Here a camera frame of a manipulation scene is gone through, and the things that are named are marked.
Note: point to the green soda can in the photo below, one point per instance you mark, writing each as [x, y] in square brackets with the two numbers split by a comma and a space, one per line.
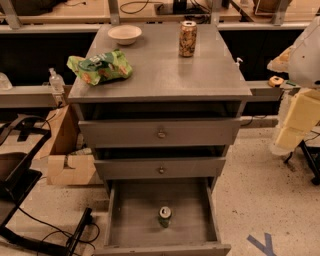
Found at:
[164, 216]

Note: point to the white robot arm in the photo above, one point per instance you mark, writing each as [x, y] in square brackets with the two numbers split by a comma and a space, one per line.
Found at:
[298, 114]

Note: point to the grey drawer cabinet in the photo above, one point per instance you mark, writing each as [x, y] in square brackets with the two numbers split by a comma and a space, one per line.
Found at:
[164, 85]

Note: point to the grey top drawer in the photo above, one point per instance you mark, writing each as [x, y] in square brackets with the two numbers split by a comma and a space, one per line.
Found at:
[159, 133]

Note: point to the grey middle drawer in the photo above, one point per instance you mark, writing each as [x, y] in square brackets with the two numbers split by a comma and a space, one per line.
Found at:
[159, 168]

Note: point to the brown patterned can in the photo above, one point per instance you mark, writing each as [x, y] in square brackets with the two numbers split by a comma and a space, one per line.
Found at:
[187, 38]

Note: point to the grey open bottom drawer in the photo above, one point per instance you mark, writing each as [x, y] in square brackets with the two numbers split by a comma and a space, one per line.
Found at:
[133, 228]

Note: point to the green chip bag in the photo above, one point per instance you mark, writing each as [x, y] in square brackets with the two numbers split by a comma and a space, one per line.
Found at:
[101, 68]

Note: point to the white paper bowl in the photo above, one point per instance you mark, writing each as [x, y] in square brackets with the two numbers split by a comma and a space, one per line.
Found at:
[125, 34]

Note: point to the small white pump bottle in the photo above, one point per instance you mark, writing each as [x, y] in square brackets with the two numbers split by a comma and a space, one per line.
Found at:
[238, 62]

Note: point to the cardboard box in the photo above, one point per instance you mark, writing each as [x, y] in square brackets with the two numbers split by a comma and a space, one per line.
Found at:
[68, 163]

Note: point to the clear plastic bottle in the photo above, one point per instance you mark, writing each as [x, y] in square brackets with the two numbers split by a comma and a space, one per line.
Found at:
[56, 81]

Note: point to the black tripod stand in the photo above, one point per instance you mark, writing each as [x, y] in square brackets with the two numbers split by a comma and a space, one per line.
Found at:
[312, 156]

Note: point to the black metal frame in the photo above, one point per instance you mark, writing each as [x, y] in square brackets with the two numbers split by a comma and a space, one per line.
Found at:
[17, 179]

